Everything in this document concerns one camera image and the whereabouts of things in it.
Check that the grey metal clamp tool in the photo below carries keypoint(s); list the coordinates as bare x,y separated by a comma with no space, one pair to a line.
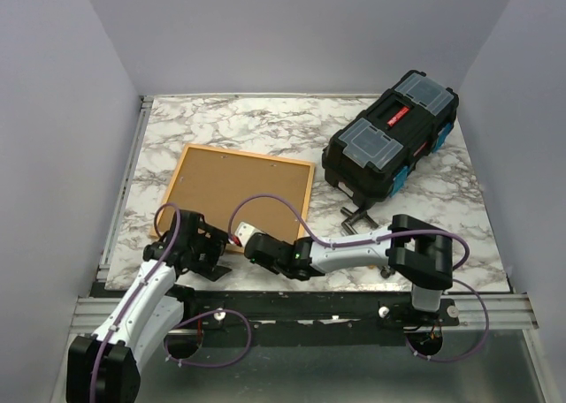
348,225

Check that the black plastic toolbox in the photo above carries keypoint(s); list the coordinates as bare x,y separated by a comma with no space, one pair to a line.
372,156

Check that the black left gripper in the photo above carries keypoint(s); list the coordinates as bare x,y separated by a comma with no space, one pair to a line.
217,242

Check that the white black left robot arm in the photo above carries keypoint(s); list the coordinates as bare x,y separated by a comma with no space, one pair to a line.
106,365

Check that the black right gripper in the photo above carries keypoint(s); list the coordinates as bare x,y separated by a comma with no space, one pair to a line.
262,234

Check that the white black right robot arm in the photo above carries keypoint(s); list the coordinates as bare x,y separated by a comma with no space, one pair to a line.
418,251

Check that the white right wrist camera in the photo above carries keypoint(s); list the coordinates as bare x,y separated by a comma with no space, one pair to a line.
243,234

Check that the aluminium extrusion rail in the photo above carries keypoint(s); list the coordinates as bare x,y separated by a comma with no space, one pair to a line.
506,312

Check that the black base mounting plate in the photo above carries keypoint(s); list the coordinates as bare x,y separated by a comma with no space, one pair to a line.
292,319

